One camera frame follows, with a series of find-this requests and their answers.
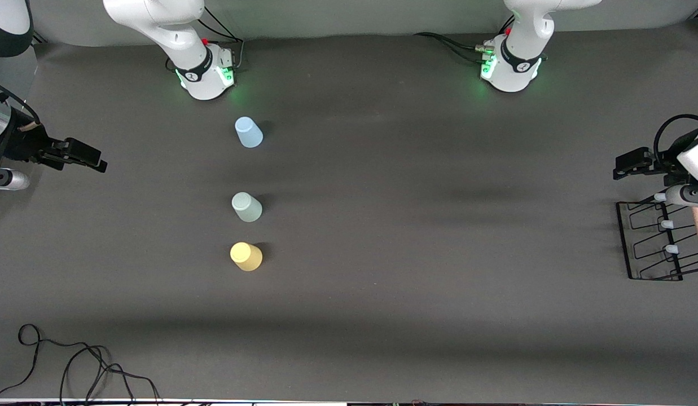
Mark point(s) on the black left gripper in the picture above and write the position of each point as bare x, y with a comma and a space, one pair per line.
666, 161

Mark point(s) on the pale green plastic cup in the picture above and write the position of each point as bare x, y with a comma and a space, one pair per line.
246, 207

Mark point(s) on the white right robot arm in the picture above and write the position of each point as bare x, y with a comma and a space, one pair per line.
174, 34

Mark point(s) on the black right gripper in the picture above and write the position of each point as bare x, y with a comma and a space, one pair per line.
26, 145

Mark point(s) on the light blue plastic cup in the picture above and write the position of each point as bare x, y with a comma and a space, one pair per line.
248, 132

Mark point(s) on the dark grey table cloth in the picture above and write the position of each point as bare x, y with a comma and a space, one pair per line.
382, 310

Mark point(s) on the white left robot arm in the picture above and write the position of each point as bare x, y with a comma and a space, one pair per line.
521, 39

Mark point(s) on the yellow plastic cup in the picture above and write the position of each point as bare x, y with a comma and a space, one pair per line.
245, 256

